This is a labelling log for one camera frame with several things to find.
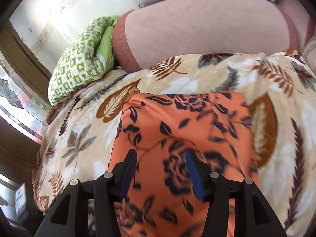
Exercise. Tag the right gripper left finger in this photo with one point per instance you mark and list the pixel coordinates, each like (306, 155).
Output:
(68, 213)

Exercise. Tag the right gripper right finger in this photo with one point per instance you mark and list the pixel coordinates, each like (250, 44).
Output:
(253, 214)

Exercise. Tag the orange floral garment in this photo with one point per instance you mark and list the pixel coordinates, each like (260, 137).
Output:
(161, 129)

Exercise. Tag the leaf pattern blanket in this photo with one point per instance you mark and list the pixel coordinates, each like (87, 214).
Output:
(279, 91)

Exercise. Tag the stained glass door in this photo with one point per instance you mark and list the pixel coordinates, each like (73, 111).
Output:
(24, 108)

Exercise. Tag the green checkered folded quilt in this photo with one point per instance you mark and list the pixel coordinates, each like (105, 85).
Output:
(85, 60)

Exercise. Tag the striped cushion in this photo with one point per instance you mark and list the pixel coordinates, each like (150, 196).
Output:
(309, 53)

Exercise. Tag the pink bolster pillow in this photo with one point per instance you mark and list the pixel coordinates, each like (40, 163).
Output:
(146, 36)

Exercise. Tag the pink bed headboard pad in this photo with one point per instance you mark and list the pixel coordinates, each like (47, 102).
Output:
(301, 20)

